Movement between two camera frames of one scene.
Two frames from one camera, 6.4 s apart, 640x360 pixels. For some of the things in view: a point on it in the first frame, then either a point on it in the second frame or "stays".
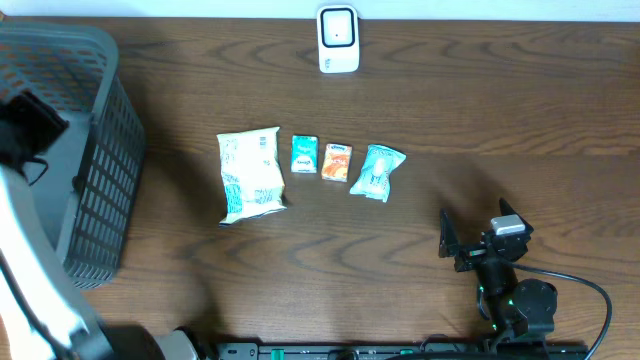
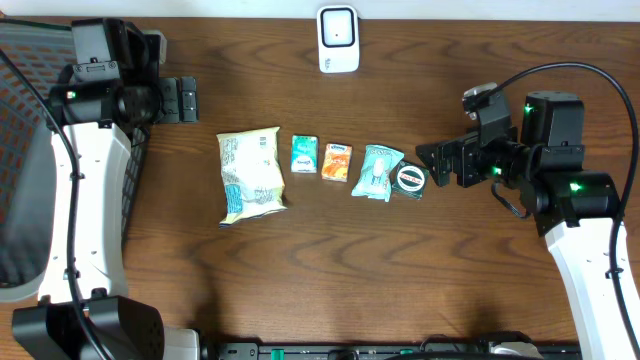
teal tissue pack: x=304 y=153 stays
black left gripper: x=25 y=132 -> x=169 y=100
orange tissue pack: x=336 y=162 stays
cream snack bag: x=252 y=173 stays
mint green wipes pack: x=375 y=176 stays
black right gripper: x=449 y=242 -> x=439 y=162
